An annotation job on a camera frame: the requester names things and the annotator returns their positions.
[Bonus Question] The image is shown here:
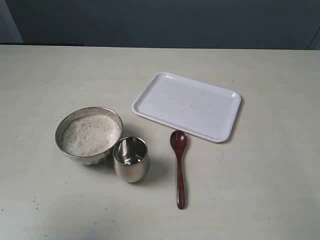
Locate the dark red wooden spoon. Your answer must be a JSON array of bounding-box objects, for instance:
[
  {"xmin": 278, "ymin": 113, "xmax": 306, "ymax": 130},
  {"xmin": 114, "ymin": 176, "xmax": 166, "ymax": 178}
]
[{"xmin": 170, "ymin": 130, "xmax": 188, "ymax": 210}]

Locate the steel bowl of rice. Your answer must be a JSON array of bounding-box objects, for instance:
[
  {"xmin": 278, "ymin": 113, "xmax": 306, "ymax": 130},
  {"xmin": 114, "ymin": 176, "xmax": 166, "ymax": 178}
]
[{"xmin": 55, "ymin": 106, "xmax": 123, "ymax": 165}]

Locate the white plastic tray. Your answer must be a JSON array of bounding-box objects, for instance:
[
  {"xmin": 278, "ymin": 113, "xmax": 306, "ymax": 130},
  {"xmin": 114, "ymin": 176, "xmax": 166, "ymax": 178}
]
[{"xmin": 131, "ymin": 72, "xmax": 242, "ymax": 143}]

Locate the small steel cup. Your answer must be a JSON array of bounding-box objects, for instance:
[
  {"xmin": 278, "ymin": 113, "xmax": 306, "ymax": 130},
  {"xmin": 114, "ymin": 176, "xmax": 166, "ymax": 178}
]
[{"xmin": 112, "ymin": 136, "xmax": 150, "ymax": 183}]

